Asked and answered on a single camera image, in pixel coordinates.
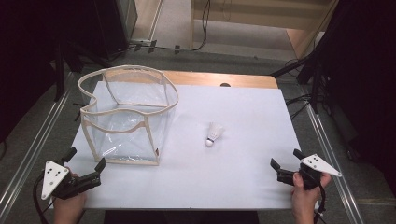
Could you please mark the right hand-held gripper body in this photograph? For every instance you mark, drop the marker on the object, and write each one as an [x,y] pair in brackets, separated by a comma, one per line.
[320,165]

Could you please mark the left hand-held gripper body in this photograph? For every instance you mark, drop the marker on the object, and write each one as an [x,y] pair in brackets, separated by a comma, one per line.
[54,177]

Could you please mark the clear storage basket beige trim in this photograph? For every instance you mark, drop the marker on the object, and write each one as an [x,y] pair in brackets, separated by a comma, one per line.
[127,137]

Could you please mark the white shuttlecock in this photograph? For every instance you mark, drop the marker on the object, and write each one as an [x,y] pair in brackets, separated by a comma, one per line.
[213,133]

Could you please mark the person's left hand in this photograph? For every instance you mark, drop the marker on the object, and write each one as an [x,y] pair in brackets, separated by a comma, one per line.
[69,207]

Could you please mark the person's right hand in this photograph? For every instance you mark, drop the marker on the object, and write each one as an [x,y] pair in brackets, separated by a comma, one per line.
[303,202]

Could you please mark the white table sheet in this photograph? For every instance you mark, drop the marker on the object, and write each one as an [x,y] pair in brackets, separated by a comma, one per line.
[236,168]

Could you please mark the black stand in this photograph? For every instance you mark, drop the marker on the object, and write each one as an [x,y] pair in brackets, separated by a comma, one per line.
[59,71]
[314,77]

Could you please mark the person's dark clothing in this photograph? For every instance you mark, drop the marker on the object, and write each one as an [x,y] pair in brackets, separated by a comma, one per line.
[180,217]

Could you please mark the wooden table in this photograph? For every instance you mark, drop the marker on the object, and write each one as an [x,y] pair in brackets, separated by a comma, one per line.
[199,79]

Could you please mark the black cabinet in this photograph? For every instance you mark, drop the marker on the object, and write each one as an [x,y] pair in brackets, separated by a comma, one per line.
[106,25]

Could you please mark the metal floor rail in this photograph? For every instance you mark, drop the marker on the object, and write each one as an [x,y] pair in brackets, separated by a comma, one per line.
[334,168]
[31,155]

